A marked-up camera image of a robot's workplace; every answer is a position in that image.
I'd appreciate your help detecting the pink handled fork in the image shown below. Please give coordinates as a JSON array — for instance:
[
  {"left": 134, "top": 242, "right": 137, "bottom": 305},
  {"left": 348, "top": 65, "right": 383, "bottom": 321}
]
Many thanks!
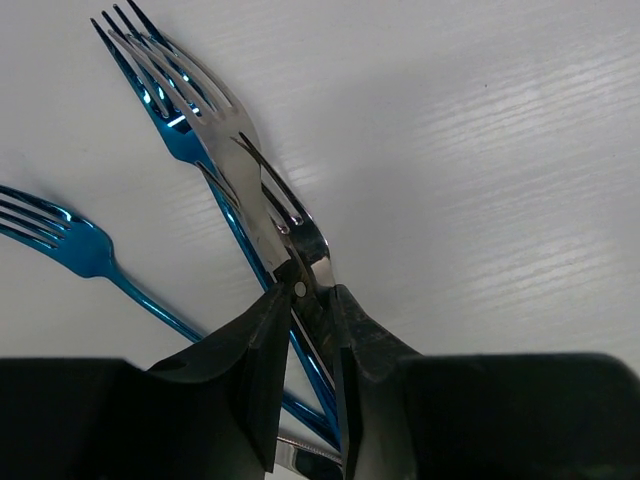
[{"left": 107, "top": 29, "right": 344, "bottom": 466}]

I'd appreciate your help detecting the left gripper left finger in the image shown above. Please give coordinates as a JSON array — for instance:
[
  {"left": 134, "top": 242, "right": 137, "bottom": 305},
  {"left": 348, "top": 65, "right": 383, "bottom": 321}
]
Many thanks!
[{"left": 148, "top": 282, "right": 292, "bottom": 479}]

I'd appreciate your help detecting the long blue fork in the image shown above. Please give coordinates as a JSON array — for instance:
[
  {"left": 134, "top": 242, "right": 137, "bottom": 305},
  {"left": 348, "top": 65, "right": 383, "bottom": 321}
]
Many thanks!
[{"left": 91, "top": 20, "right": 341, "bottom": 450}]

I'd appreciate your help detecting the small blue fork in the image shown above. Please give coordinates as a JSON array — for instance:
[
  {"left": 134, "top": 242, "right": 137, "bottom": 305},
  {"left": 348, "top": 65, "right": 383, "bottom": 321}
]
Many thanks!
[{"left": 1, "top": 185, "right": 204, "bottom": 342}]

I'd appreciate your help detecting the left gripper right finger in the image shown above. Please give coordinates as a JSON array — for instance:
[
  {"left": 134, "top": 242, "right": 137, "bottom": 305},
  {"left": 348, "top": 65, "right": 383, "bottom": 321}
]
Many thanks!
[{"left": 329, "top": 284, "right": 440, "bottom": 479}]

